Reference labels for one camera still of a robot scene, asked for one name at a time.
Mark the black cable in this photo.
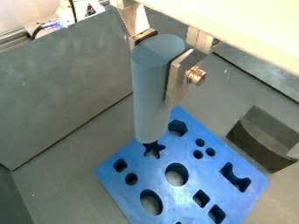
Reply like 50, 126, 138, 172
30, 24, 52, 40

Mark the aluminium frame rail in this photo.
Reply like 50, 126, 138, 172
0, 17, 66, 51

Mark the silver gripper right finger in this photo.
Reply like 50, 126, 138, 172
164, 26, 220, 106

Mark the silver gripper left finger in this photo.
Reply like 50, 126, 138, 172
110, 0, 158, 51

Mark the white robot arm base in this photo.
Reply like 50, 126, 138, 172
55, 0, 106, 28

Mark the blue-grey oval peg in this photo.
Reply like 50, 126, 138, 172
131, 34, 184, 144

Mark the dark grey foam holder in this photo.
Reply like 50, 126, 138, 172
227, 105, 299, 173

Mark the blue shape-sorting block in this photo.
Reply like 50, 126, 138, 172
95, 107, 268, 224

